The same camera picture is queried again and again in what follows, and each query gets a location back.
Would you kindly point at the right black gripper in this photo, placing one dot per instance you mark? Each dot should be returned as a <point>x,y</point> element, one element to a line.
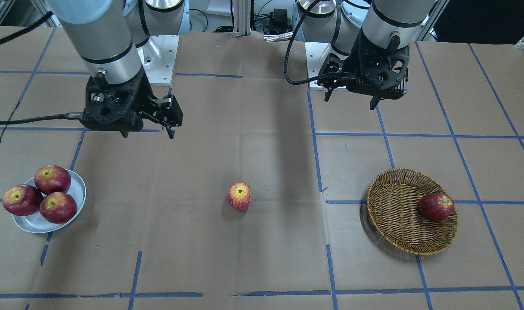
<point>146,93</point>

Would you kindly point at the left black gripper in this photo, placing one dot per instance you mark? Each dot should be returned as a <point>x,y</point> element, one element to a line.
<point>350,64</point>

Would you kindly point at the yellow-red apple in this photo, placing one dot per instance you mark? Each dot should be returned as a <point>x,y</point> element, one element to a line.
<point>239,196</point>

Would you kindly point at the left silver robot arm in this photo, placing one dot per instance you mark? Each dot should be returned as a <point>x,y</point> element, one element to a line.
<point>339,22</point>

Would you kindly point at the red plate apple back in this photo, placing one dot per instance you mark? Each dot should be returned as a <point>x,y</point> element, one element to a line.
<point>52,178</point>

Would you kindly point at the red plate apple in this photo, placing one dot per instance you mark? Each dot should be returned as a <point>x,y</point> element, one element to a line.
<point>52,178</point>
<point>22,200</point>
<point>58,208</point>

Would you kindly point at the woven wicker basket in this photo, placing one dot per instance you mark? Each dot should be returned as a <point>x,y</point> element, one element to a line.
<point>392,203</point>

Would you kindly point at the red plate apple front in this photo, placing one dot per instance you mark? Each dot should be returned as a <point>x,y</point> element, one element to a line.
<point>58,208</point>

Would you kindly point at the dark red basket apple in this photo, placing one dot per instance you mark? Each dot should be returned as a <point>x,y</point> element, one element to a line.
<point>436,206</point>

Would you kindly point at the light blue plate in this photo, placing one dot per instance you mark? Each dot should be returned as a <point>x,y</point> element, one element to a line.
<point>36,223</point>

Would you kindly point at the black power adapter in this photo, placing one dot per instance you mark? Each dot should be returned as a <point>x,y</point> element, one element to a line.
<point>279,18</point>

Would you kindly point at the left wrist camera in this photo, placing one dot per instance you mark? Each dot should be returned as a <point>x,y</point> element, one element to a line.
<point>389,75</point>

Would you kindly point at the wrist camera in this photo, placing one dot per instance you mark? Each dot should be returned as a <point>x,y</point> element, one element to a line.
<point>389,75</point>
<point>107,105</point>

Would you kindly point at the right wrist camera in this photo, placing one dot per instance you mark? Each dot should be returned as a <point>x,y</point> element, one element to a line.
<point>107,105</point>

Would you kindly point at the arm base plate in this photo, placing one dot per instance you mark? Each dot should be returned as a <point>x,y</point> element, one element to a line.
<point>316,54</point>
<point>159,54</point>

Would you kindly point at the aluminium frame post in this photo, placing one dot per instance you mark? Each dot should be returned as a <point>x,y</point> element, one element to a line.
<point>241,17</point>

